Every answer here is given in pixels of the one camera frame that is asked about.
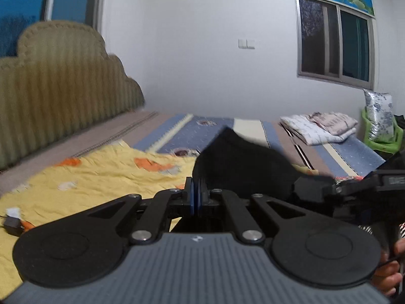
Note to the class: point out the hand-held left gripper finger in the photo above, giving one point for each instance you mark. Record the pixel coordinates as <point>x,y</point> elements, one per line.
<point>201,196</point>
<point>193,196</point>

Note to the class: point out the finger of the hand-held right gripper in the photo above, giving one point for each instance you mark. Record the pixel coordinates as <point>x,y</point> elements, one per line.
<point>313,191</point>

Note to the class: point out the black pants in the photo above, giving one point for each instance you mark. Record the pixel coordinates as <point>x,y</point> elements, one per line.
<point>246,164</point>

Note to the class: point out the person's right hand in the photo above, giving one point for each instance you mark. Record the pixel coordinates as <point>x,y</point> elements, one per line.
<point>389,275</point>

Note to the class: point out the folded white quilt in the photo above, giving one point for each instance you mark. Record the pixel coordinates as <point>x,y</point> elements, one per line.
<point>303,129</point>

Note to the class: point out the blue patterned bed mat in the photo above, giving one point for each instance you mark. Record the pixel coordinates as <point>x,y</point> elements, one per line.
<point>202,133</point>

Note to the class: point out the green plastic chair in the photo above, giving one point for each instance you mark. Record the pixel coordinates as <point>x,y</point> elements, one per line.
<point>368,133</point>

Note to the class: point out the folded pink patterned cloth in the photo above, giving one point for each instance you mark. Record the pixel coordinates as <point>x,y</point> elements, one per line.
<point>335,122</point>

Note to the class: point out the blue flower-print pillow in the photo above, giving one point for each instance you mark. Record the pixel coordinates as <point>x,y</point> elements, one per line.
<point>378,114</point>

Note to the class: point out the grey-brown bed sheet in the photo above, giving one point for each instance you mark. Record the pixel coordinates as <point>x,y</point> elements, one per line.
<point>104,139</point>

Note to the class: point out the yellow printed blanket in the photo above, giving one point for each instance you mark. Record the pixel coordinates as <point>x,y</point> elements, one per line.
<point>79,190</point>

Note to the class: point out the grey framed window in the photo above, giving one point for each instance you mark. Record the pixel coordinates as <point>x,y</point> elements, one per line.
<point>335,44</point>

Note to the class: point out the olive padded headboard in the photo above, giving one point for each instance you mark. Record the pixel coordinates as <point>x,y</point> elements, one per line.
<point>63,95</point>

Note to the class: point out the black power adapter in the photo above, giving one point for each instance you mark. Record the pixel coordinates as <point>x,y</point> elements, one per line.
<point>11,224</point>

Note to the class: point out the white double wall switch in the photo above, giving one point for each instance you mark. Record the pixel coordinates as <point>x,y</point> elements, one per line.
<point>246,43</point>

